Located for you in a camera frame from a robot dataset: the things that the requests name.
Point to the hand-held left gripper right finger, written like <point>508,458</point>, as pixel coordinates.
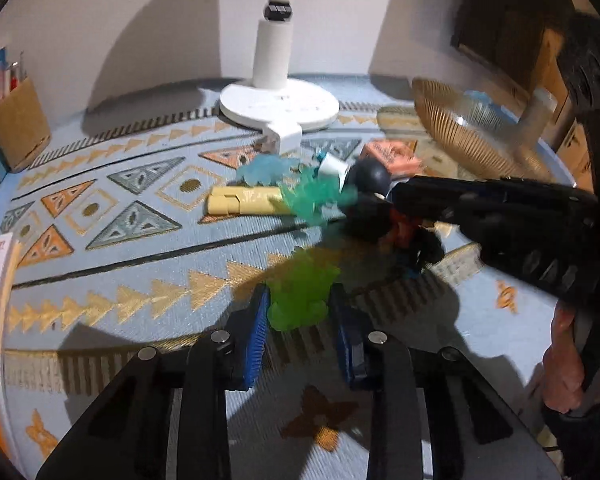
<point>344,342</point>

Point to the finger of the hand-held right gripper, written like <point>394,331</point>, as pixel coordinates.
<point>455,197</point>
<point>520,255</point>

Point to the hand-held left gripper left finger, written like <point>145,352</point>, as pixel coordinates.
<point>257,340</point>

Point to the red and black toy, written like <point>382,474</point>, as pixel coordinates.
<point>405,232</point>

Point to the green translucent toy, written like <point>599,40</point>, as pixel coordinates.
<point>302,292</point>

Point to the amber ribbed glass bowl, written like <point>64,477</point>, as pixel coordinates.
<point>460,130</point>

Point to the orange brick-patterned box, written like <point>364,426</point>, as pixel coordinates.
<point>392,156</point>

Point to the black ball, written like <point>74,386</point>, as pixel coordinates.
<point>370,176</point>

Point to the small white cup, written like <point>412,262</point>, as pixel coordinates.
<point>332,166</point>

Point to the yellow block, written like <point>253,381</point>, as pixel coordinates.
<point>242,200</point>

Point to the teal translucent toy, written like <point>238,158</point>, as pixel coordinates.
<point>312,200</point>

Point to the light blue translucent toy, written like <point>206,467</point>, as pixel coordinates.
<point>265,169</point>

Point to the person's right hand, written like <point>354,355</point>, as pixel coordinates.
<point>562,360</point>

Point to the stacked cardboard boxes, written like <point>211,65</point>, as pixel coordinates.
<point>575,135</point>

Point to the blue patterned table mat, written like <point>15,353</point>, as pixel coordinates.
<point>145,270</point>

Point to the dark wooden cabinet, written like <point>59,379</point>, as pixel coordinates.
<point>510,15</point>

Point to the white lamp stand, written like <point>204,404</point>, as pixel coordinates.
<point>275,100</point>

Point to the cardboard pen holder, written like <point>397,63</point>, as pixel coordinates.
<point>20,125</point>

